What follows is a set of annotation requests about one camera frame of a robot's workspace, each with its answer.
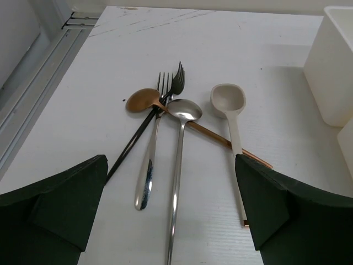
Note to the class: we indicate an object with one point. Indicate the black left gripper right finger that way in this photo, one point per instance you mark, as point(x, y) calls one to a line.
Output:
point(292, 222)

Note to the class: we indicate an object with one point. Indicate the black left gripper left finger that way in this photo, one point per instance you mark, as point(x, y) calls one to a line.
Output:
point(50, 221)

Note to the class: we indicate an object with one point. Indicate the silver-handled black fork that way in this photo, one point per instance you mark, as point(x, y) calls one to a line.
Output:
point(144, 183)

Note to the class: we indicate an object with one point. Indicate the beige ceramic spoon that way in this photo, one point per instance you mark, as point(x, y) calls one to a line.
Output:
point(228, 101)

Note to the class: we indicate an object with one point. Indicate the copper spoon long handle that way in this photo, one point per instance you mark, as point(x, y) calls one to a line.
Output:
point(147, 97)

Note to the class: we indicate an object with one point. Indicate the silver long-handled spoon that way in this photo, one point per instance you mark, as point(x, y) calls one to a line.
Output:
point(185, 111)

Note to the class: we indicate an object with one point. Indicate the white fork container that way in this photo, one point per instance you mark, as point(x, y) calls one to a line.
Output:
point(345, 140)

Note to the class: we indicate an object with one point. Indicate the white spoon container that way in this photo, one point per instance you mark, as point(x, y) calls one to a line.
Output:
point(328, 68)

